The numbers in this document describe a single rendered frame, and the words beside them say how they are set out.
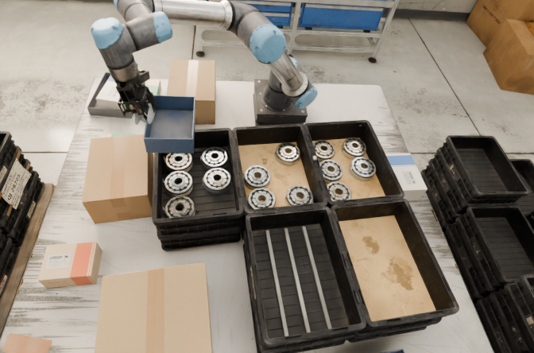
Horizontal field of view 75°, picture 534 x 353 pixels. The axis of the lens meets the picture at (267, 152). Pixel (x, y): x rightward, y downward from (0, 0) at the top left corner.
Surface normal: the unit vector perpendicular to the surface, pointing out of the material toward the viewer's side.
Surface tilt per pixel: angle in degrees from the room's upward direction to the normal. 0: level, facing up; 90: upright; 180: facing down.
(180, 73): 0
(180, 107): 90
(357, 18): 90
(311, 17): 90
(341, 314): 0
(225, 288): 0
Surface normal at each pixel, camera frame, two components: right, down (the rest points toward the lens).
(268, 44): 0.51, 0.67
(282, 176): 0.10, -0.63
